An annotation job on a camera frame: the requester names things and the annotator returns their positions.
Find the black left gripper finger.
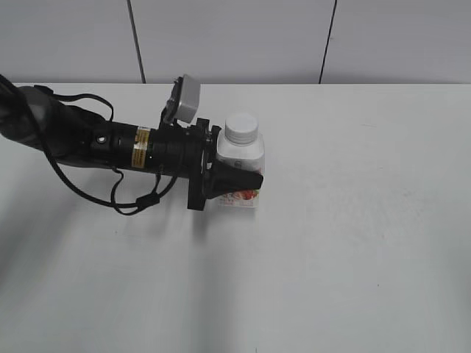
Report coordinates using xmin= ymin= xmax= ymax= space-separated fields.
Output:
xmin=210 ymin=125 xmax=222 ymax=137
xmin=206 ymin=163 xmax=263 ymax=199

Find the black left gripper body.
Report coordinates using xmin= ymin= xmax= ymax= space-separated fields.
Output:
xmin=188 ymin=118 xmax=213 ymax=211

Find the white screw cap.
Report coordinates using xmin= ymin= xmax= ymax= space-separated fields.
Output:
xmin=224 ymin=113 xmax=259 ymax=145

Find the white strawberry drink bottle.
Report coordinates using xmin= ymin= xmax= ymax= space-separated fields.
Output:
xmin=216 ymin=130 xmax=265 ymax=208

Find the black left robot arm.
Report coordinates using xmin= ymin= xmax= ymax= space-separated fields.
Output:
xmin=1 ymin=75 xmax=263 ymax=210

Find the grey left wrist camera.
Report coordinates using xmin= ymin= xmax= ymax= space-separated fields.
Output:
xmin=160 ymin=74 xmax=201 ymax=124

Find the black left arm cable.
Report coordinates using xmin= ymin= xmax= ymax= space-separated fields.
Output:
xmin=0 ymin=74 xmax=177 ymax=215

